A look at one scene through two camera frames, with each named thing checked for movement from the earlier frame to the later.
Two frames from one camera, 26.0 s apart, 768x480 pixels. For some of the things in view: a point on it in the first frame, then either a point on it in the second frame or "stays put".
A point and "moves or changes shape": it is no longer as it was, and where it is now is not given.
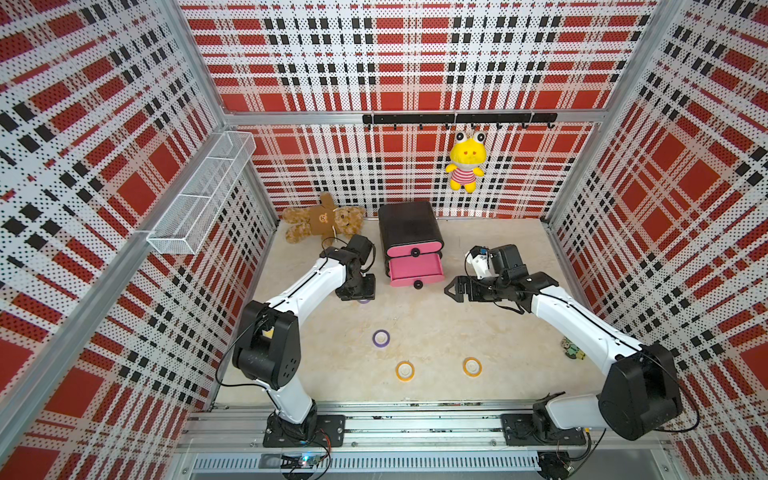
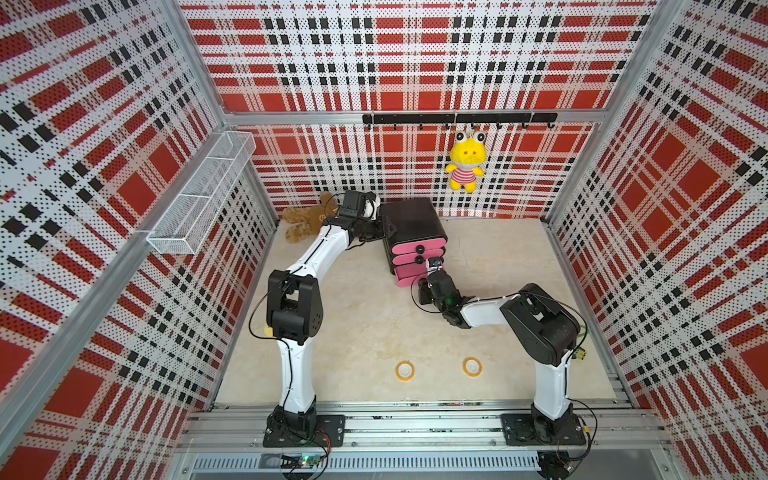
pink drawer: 415,270 moves or changes shape
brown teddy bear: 325,220 stays put
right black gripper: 461,288 → 422,288
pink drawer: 414,249 stays put
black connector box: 554,466 stays put
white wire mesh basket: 183,228 stays put
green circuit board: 301,461 stays put
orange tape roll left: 405,370 stays put
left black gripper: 368,293 → 380,234
